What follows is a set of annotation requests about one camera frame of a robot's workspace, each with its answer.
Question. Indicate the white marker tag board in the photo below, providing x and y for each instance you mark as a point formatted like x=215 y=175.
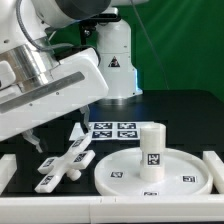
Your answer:
x=112 y=130

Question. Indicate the white right fence block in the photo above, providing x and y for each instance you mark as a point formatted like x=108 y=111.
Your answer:
x=216 y=168

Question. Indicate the white fence block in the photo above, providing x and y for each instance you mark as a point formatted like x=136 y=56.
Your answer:
x=8 y=167
x=216 y=168

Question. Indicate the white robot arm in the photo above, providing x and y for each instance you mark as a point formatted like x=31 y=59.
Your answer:
x=56 y=56

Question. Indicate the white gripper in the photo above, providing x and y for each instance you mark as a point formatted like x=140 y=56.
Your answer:
x=77 y=82

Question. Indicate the white front fence rail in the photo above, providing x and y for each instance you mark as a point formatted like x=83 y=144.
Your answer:
x=111 y=209

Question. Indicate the white left fence block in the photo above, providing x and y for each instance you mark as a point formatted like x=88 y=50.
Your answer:
x=8 y=167

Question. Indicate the white round table top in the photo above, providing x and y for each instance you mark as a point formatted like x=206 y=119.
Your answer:
x=118 y=174

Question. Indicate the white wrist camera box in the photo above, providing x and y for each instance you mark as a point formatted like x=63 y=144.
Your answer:
x=7 y=75

